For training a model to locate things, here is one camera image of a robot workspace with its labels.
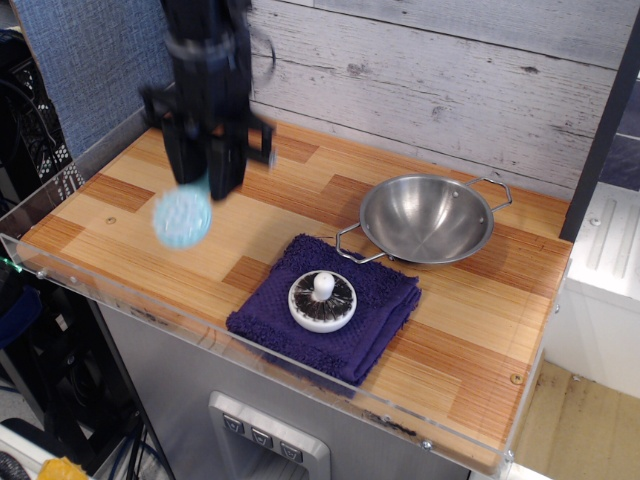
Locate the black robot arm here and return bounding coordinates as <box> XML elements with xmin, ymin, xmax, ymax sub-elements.
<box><xmin>141</xmin><ymin>1</ymin><xmax>276</xmax><ymax>201</ymax></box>

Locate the dark grey right post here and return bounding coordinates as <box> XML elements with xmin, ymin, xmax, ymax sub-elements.
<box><xmin>559</xmin><ymin>13</ymin><xmax>639</xmax><ymax>242</ymax></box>

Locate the white mushroom toy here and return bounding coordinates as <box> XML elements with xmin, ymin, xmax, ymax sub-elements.
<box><xmin>287</xmin><ymin>270</ymin><xmax>358</xmax><ymax>334</ymax></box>

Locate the black plastic crate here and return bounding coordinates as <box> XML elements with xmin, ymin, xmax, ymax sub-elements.
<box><xmin>1</xmin><ymin>59</ymin><xmax>84</xmax><ymax>200</ymax></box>

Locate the light blue scrubber brush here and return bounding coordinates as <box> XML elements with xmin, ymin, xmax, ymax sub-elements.
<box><xmin>152</xmin><ymin>175</ymin><xmax>213</xmax><ymax>249</ymax></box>

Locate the stainless steel two-handled pan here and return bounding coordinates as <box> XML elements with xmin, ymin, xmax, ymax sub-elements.
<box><xmin>335</xmin><ymin>174</ymin><xmax>513</xmax><ymax>266</ymax></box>

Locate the clear acrylic table guard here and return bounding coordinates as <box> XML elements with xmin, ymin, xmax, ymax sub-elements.
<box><xmin>1</xmin><ymin>123</ymin><xmax>570</xmax><ymax>479</ymax></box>

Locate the purple folded cloth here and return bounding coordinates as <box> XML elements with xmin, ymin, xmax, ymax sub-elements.
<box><xmin>226</xmin><ymin>234</ymin><xmax>421</xmax><ymax>387</ymax></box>

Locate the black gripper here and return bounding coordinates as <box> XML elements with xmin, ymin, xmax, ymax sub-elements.
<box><xmin>141</xmin><ymin>29</ymin><xmax>275</xmax><ymax>201</ymax></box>

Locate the white ribbed block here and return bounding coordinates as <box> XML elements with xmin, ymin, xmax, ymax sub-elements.
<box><xmin>568</xmin><ymin>183</ymin><xmax>639</xmax><ymax>301</ymax></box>

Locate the silver control panel with buttons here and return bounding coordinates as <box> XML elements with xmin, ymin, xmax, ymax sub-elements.
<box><xmin>208</xmin><ymin>391</ymin><xmax>332</xmax><ymax>479</ymax></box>

